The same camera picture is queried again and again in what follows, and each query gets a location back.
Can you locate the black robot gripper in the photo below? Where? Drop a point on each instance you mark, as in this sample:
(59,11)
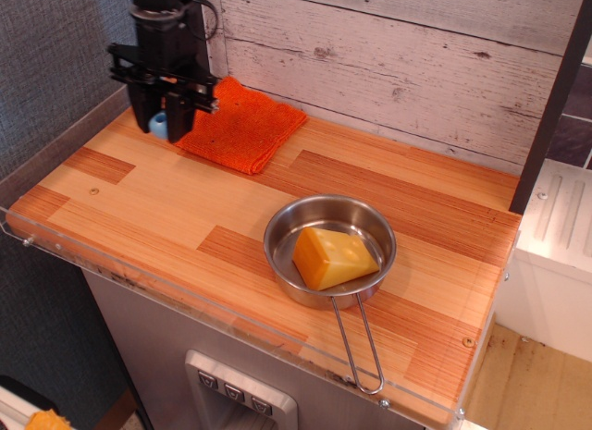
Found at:
(143,67)

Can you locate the blue handled grey spoon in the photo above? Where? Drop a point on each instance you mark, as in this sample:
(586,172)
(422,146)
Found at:
(158,125)

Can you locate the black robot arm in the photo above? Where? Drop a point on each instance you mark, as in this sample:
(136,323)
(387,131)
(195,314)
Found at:
(167,71)

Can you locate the orange folded cloth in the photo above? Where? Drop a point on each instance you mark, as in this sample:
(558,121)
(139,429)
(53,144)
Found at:
(246,130)

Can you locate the clear acrylic table guard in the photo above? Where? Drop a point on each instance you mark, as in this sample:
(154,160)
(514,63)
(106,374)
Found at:
(177,245)

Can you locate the yellow toy cheese wedge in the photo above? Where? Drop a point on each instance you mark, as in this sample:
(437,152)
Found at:
(327,258)

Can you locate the silver toy dispenser panel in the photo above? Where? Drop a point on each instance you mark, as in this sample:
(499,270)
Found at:
(226,398)

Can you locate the yellow object bottom left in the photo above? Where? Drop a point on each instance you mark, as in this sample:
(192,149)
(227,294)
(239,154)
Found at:
(47,420)

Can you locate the white toy cabinet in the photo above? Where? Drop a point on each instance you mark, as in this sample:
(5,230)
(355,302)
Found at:
(546,293)

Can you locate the steel pan with wire handle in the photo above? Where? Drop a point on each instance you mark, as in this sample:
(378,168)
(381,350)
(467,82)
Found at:
(343,214)

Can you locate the dark vertical post right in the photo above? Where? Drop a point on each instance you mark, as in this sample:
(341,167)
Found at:
(563,83)

